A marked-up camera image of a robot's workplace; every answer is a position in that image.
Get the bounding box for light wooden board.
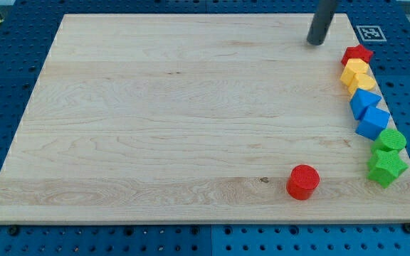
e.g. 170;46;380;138
0;14;410;225

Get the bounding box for yellow cylinder block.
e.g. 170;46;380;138
348;73;376;96

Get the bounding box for red cylinder block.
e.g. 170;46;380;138
286;164;320;201

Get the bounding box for blue triangle block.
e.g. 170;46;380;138
349;88;382;120

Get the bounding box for green cylinder block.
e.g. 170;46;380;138
370;128;407;153

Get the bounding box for black bolt right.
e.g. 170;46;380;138
402;223;410;234

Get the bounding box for blue cube block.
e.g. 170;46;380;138
355;106;390;140

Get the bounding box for black bolt left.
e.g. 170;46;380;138
6;225;20;236

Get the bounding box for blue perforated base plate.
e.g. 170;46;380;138
0;1;410;255

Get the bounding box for black bolt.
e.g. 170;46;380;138
402;223;410;234
6;225;20;236

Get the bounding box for yellow hexagon block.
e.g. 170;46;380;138
340;58;369;86

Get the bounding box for red star block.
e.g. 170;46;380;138
341;44;374;66

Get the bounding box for green star block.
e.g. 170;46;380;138
367;149;409;188

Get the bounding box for white fiducial marker tag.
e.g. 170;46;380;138
357;25;387;42

